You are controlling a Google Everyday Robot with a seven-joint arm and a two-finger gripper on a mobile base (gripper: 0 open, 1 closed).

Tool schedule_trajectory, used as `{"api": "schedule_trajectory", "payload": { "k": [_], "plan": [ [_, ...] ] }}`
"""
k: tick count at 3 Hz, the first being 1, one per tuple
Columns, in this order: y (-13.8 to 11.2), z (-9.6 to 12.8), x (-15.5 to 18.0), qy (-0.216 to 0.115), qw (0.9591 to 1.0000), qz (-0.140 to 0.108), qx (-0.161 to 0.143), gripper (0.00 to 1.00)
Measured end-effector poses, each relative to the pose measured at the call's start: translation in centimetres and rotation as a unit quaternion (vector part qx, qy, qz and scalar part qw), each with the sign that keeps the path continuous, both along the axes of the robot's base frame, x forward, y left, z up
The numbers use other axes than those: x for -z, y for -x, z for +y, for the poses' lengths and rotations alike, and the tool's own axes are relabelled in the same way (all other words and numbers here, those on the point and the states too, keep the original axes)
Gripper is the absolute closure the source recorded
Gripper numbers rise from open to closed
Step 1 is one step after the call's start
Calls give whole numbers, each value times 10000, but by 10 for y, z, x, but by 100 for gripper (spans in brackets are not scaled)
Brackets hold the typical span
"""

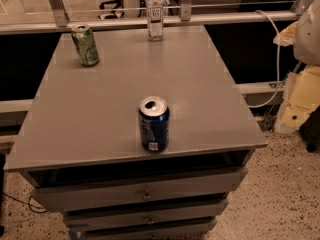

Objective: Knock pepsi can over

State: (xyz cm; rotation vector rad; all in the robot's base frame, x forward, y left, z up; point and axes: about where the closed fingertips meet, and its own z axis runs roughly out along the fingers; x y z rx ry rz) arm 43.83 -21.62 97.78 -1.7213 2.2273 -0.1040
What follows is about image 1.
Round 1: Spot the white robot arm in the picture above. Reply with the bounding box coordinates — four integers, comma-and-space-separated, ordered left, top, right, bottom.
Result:
274, 0, 320, 134

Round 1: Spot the clear water bottle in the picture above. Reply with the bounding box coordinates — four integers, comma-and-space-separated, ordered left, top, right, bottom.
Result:
146, 0, 164, 41

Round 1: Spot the middle grey drawer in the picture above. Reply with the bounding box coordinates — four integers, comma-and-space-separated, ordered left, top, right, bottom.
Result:
64, 196, 228, 231

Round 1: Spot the grey drawer cabinet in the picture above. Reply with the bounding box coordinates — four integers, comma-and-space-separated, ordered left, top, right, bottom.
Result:
4, 25, 269, 240

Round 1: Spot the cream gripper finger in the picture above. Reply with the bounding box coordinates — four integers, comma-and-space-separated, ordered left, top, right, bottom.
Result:
273, 21, 298, 47
274, 65, 320, 134

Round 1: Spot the grey drawer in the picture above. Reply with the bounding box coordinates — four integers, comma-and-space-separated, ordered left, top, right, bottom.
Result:
64, 196, 228, 231
32, 167, 248, 212
69, 217, 217, 240

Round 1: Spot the metal railing frame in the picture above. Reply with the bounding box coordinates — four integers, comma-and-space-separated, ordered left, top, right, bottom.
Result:
0, 0, 314, 34

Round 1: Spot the bottom grey drawer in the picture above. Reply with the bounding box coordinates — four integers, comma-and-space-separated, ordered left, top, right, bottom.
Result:
69, 217, 217, 240

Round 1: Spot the black office chair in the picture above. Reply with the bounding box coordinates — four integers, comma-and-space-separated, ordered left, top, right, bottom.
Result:
98, 0, 123, 20

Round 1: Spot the black floor cable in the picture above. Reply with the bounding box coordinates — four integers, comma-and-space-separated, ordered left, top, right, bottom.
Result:
2, 192, 49, 215

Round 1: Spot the white cable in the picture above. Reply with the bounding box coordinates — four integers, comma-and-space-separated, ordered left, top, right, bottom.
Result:
247, 9, 283, 109

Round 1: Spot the blue pepsi can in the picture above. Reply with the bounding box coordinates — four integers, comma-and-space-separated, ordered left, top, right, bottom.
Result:
138, 96, 170, 152

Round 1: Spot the green soda can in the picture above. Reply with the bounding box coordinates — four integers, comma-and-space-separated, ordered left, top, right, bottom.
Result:
71, 24, 100, 66

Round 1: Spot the top grey drawer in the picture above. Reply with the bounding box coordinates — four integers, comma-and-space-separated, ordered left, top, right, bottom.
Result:
32, 167, 248, 212

